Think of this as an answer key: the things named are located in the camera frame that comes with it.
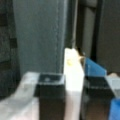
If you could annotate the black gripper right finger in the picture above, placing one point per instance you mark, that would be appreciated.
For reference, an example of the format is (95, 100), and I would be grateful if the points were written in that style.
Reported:
(96, 99)

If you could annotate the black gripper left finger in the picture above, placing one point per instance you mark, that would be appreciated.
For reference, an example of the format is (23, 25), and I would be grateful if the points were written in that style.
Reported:
(50, 90)

